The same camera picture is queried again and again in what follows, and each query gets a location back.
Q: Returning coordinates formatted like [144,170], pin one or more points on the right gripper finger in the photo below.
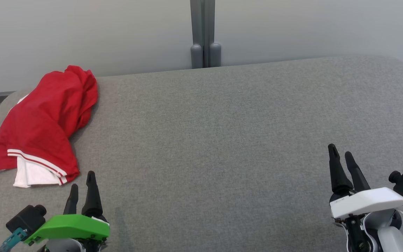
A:
[338,175]
[358,178]

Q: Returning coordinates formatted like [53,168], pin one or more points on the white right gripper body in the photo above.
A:
[366,202]

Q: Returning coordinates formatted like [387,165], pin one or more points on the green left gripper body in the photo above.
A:
[72,227]

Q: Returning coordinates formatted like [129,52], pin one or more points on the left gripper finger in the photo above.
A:
[71,203]
[92,199]

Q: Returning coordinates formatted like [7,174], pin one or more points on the red Bulls basketball jersey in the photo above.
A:
[30,136]

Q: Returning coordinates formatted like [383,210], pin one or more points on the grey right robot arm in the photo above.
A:
[394,241]

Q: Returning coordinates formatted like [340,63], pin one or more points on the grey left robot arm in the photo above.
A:
[63,246]

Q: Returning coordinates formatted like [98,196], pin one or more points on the grey fabric sofa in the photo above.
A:
[222,140]

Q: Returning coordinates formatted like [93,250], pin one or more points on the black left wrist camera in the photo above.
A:
[26,218]

